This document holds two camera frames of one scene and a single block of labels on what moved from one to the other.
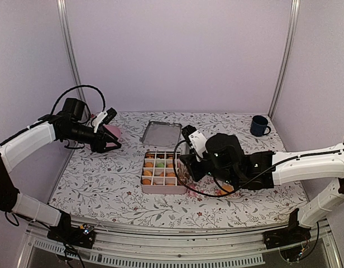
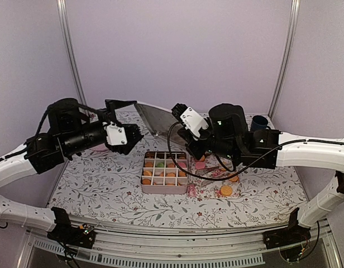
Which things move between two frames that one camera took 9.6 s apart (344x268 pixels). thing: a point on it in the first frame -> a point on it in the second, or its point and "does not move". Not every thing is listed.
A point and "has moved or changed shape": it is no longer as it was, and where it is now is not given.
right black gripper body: x=195 y=175 -> x=196 y=152
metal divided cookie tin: x=162 y=173 does not move
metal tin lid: x=162 y=133 -> x=162 y=121
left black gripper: x=99 y=143 -> x=131 y=141
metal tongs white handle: x=182 y=148 has moved or changed shape
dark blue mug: x=258 y=125 does not move
